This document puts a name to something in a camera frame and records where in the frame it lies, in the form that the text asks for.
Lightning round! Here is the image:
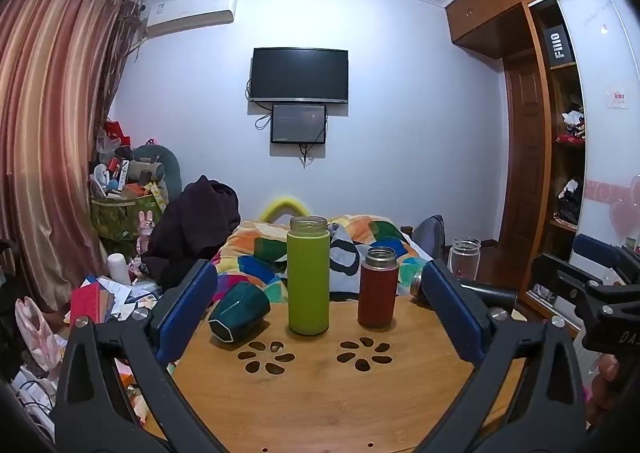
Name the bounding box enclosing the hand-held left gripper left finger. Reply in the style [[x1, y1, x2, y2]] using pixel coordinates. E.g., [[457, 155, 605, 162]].
[[54, 259, 230, 453]]

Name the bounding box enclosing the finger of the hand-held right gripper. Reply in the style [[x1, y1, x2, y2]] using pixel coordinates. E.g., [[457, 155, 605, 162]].
[[531, 254, 604, 307], [571, 233, 640, 282]]

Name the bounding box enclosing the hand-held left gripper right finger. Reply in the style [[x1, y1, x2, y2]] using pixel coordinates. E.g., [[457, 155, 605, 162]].
[[415, 258, 587, 453]]

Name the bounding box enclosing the dark green cup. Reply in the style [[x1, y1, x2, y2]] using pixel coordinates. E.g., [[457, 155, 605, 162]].
[[207, 281, 272, 344]]

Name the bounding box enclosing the person's right hand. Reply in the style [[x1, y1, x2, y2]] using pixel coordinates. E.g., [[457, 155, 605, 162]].
[[582, 352, 632, 426]]

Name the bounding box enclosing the black steel flask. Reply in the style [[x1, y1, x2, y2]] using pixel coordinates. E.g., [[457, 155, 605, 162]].
[[410, 270, 519, 315]]

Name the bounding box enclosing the clear glass jar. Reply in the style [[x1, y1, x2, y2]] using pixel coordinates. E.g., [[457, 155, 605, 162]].
[[446, 238, 482, 280]]

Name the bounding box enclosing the pile of papers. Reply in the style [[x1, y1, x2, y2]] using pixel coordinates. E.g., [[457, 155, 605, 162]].
[[69, 275, 163, 330]]

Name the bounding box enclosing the red bottle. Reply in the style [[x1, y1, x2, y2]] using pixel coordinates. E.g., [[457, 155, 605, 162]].
[[357, 246, 400, 328]]

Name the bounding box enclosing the white plastic bottle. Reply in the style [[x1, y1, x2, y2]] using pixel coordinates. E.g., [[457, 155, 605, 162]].
[[107, 253, 132, 287]]

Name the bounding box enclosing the dark clothing pile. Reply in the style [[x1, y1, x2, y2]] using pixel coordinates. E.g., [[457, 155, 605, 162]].
[[141, 175, 242, 292]]

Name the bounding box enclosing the grey cloth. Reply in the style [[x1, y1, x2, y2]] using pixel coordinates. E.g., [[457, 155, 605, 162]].
[[410, 214, 446, 262]]

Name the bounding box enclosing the colourful patchwork blanket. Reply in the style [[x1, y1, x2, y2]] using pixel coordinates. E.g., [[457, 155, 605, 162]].
[[210, 214, 437, 305]]

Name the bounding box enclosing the pink rabbit toy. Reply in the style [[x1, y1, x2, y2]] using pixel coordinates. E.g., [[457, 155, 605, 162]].
[[135, 210, 156, 255]]

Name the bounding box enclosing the green storage basket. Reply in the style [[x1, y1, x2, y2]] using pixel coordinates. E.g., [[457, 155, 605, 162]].
[[90, 195, 169, 242]]

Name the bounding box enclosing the lime green bottle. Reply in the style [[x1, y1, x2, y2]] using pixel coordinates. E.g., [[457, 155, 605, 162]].
[[286, 216, 331, 336]]

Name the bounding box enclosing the yellow curved cushion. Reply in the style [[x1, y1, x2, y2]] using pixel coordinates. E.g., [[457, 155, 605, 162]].
[[258, 198, 312, 225]]

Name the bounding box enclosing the grey plush toy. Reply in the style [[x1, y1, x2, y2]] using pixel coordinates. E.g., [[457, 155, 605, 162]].
[[124, 144, 182, 200]]

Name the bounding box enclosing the pink plastic bag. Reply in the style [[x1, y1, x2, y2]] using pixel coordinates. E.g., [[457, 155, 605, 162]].
[[14, 296, 67, 376]]

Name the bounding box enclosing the wooden wardrobe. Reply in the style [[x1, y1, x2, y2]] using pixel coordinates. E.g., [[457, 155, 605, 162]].
[[444, 0, 640, 329]]

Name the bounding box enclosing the red gift bag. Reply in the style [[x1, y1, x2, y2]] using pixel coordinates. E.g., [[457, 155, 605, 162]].
[[102, 118, 132, 150]]

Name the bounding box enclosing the black printed box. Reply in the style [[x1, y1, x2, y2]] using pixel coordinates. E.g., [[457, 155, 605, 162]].
[[542, 24, 577, 70]]

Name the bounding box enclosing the small black monitor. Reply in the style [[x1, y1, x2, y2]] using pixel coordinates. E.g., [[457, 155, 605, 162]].
[[270, 104, 328, 145]]

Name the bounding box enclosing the striped pink curtain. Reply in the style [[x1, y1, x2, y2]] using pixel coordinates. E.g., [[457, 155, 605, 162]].
[[0, 0, 142, 316]]

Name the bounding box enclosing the white air conditioner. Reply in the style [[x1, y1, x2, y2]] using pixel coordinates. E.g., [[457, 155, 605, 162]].
[[144, 0, 236, 38]]

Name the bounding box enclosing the wall television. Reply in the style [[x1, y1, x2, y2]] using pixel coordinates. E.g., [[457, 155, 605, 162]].
[[249, 48, 350, 104]]

